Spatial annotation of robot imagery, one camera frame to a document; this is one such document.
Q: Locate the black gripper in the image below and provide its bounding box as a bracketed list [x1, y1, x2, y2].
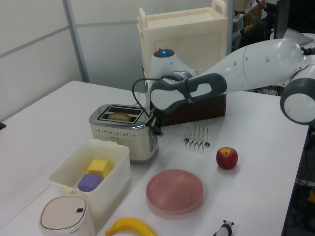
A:
[150, 111, 165, 136]

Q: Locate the cream and chrome toaster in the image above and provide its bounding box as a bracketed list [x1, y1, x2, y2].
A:
[89, 103, 159, 164]

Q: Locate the toasted bread slice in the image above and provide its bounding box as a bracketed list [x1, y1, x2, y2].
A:
[107, 112, 133, 123]

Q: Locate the metal toast rack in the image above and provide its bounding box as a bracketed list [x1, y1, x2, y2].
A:
[183, 125, 211, 151]

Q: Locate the pink plate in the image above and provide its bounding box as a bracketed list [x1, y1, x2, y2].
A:
[145, 169, 205, 214]

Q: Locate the white rectangular plastic bin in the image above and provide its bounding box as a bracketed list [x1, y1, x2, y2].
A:
[49, 138, 131, 218]

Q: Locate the yellow foam block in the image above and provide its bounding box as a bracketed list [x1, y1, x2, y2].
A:
[87, 159, 112, 178]

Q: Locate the red apple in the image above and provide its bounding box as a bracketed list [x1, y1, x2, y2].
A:
[216, 147, 239, 171]

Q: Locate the purple foam block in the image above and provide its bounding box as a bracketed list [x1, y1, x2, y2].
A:
[77, 173, 102, 193]

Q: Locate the yellow banana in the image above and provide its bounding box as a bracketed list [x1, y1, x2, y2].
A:
[105, 217, 158, 236]

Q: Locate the panda figure toy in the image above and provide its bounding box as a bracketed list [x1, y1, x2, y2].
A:
[212, 219, 235, 236]

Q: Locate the small cream lidded trash can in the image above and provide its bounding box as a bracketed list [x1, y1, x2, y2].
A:
[38, 194, 96, 236]

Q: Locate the seated person in dark clothes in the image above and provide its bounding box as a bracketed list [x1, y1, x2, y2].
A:
[239, 0, 278, 50]

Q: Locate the grey laptop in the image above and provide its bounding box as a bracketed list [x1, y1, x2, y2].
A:
[282, 29, 311, 46]

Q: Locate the black computer monitor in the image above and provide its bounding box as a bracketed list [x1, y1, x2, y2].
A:
[272, 0, 315, 40]

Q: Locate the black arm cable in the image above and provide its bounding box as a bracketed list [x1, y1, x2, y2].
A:
[132, 74, 195, 117]

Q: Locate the cream cabinet with handles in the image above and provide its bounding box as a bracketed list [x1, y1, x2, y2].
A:
[136, 0, 228, 83]

